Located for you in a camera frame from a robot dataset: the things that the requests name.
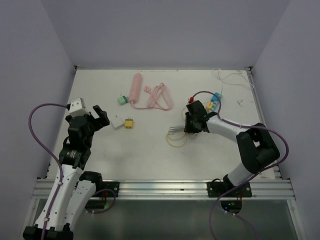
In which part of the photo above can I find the white Honor charger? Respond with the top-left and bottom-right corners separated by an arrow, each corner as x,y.
110,115 -> 124,130

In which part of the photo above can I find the white power cord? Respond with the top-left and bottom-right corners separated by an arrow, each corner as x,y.
168,126 -> 187,135

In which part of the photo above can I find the green USB charger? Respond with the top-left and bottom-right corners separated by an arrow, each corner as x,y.
117,95 -> 129,106

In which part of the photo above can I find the pink power cord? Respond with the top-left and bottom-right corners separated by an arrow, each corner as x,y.
131,82 -> 175,111

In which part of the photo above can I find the pink power strip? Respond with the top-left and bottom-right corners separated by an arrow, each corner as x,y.
128,73 -> 143,103

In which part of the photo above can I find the yellow USB charger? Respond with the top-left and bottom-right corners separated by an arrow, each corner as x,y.
124,116 -> 134,129

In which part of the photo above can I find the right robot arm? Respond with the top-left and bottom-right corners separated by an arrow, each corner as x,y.
184,100 -> 280,197

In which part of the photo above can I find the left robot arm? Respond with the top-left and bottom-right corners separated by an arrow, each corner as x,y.
22,100 -> 110,240

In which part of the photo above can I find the thin yellow cable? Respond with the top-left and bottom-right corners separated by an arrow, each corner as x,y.
166,104 -> 208,148

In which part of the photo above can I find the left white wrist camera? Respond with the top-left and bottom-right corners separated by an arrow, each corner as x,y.
68,97 -> 89,118

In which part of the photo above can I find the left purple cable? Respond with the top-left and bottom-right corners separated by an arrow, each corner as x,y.
27,102 -> 72,240

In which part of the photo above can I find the thin white cable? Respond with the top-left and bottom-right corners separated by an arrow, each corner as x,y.
211,68 -> 255,94

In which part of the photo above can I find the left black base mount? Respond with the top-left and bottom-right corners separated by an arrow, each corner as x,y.
92,181 -> 120,199

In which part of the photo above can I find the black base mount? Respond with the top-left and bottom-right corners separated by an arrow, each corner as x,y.
92,181 -> 120,199
206,178 -> 253,198

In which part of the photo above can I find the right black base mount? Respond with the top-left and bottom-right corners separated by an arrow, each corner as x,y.
206,178 -> 253,198

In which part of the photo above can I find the aluminium front rail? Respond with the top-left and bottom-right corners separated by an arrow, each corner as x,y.
31,177 -> 297,201

